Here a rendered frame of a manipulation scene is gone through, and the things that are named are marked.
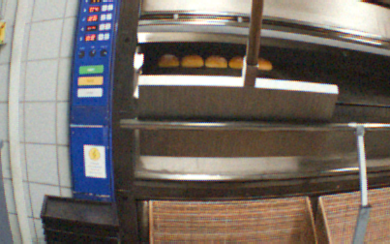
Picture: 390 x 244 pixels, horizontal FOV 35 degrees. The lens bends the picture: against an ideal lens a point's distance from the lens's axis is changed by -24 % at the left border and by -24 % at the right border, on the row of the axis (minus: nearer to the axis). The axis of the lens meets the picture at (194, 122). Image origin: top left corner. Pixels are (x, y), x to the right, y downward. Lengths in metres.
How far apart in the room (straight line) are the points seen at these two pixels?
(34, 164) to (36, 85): 0.29
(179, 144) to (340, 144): 0.63
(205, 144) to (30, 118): 0.67
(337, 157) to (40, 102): 1.08
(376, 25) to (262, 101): 0.76
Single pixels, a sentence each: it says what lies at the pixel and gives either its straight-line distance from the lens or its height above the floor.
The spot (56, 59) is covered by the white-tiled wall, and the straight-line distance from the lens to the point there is 2.47.
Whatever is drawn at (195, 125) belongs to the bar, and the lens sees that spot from 2.09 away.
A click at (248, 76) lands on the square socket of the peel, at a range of 1.95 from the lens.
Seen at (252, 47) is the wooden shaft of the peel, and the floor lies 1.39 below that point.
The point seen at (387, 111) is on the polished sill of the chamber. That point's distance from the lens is 2.60.
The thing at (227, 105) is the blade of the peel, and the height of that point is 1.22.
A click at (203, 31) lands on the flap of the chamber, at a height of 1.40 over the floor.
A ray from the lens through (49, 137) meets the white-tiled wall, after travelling 2.51.
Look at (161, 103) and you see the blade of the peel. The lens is 2.04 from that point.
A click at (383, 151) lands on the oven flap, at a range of 2.62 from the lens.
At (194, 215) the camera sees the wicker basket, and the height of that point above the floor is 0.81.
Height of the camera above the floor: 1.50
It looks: 9 degrees down
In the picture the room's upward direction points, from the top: 1 degrees clockwise
